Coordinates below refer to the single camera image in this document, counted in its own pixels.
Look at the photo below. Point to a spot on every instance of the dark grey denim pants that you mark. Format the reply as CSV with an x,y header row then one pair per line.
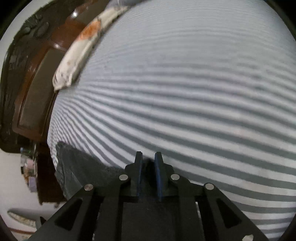
x,y
122,216

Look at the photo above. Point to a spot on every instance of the striped grey white bedsheet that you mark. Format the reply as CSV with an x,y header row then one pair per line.
x,y
209,84

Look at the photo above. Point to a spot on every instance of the floral orange white pillow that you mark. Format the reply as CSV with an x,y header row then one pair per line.
x,y
77,55

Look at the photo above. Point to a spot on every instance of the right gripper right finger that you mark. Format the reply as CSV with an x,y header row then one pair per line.
x,y
166,178

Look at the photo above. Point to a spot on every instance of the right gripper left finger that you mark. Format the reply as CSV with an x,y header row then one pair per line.
x,y
134,172

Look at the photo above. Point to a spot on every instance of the dark wooden headboard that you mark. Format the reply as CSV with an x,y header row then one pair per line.
x,y
27,95

